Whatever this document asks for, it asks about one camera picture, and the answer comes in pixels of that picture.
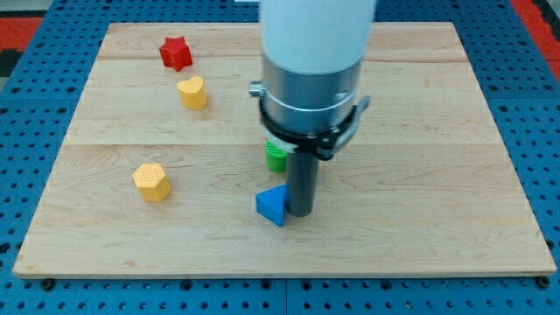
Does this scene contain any black clamp ring with lever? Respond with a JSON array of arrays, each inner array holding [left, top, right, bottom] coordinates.
[[258, 95, 372, 162]]

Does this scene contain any green round block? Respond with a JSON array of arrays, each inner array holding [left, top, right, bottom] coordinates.
[[265, 141, 288, 173]]

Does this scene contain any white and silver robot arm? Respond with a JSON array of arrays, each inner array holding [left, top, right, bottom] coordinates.
[[259, 0, 377, 135]]

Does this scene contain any red star block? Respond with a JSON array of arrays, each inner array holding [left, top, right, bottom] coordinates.
[[159, 36, 193, 72]]

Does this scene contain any yellow heart block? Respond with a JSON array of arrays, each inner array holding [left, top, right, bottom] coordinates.
[[176, 76, 207, 110]]

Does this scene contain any yellow hexagon block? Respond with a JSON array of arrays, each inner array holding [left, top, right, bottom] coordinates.
[[132, 163, 172, 202]]

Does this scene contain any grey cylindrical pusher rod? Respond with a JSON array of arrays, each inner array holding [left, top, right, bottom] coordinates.
[[286, 153, 319, 217]]

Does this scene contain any blue triangle block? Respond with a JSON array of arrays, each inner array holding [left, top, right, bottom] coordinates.
[[255, 185, 287, 228]]

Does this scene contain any light wooden board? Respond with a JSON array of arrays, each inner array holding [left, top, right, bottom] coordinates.
[[13, 22, 557, 279]]

